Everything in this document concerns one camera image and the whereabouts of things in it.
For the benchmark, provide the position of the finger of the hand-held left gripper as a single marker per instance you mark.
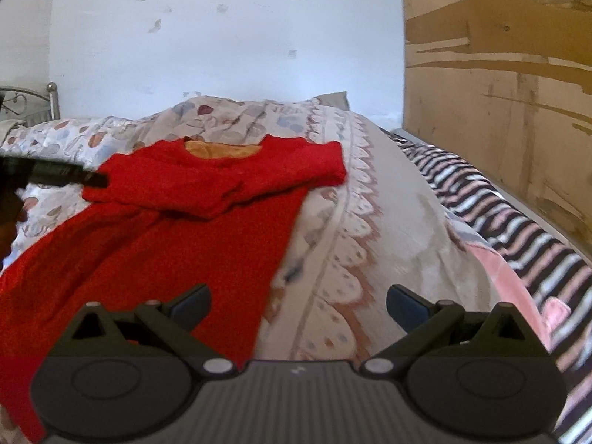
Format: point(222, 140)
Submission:
point(60, 175)

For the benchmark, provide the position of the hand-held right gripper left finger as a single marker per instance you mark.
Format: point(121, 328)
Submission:
point(193, 304)

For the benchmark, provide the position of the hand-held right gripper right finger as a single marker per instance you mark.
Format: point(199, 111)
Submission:
point(403, 306)

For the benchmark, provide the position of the red knit garment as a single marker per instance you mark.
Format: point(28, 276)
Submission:
point(152, 240)

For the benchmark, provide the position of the cream patterned pillow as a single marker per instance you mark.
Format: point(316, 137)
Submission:
point(9, 132)

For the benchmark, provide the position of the metal bed headboard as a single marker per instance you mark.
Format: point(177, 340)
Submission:
point(39, 101)

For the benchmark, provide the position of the beige patterned quilt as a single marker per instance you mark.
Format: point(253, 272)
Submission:
point(393, 222)

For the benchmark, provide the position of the pink and grey blanket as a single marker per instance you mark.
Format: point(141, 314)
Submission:
point(513, 277)

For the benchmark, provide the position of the black striped pillow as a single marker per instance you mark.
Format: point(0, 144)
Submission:
point(532, 245)

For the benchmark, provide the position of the grey pillow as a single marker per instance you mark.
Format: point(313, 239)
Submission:
point(334, 100)

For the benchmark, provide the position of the wooden panel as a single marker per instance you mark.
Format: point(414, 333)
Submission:
point(499, 78)

